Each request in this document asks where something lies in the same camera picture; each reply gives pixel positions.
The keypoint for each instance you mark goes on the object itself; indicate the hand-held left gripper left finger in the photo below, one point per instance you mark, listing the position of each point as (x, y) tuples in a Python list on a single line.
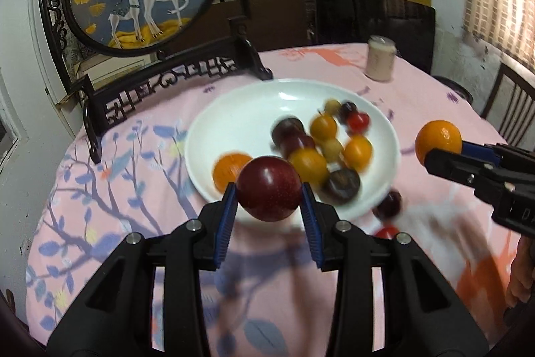
[(223, 227)]

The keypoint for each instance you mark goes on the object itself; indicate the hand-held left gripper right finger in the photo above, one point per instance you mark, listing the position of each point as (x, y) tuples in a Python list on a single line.
[(311, 227)]

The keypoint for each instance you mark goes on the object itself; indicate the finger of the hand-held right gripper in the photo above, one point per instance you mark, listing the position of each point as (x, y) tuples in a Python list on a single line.
[(455, 166), (480, 152)]

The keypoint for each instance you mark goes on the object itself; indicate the large orange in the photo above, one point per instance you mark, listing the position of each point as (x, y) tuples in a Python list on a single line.
[(439, 137)]

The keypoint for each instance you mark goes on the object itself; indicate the large dark red plum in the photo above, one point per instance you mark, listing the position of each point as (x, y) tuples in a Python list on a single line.
[(269, 187)]

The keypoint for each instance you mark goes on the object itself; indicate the round orange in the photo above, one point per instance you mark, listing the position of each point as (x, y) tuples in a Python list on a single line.
[(309, 166)]

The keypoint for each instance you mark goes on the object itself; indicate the small dark red plum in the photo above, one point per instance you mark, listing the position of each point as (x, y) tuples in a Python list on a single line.
[(299, 143)]

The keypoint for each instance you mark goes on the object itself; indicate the small yellow tomato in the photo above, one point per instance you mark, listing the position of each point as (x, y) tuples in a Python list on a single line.
[(323, 125)]

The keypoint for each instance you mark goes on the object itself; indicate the red cherry tomato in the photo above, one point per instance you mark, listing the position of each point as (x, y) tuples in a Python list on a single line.
[(386, 232), (360, 122)]

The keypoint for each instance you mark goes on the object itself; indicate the white oval plate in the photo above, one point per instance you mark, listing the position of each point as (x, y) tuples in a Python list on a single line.
[(250, 110)]

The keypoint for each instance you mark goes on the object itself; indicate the small dark brown fruit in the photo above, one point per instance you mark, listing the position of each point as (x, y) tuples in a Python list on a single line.
[(347, 109)]

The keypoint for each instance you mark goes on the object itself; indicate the person's right hand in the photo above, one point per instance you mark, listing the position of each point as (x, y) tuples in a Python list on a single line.
[(517, 277)]

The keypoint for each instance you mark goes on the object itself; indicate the dark purple plum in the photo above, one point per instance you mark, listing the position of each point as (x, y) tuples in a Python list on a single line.
[(342, 185)]

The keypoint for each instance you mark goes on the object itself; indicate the orange mandarin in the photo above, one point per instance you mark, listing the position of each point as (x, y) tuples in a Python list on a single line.
[(225, 173)]

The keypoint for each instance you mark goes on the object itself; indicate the dark wooden chair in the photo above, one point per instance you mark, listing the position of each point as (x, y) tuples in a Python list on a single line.
[(508, 97)]

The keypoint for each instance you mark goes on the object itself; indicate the dark round stool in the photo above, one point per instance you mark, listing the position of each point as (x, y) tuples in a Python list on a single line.
[(453, 87)]

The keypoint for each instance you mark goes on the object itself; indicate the small orange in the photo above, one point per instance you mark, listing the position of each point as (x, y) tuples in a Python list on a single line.
[(358, 153)]

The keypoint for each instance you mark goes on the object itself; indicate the pink beverage can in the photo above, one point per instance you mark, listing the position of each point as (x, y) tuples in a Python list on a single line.
[(380, 58)]

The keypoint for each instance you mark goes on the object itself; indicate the black glossy panel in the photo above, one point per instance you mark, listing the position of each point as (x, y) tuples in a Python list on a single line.
[(376, 18)]

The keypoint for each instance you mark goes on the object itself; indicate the brown wooden board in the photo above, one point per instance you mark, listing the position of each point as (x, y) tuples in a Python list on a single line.
[(284, 18)]

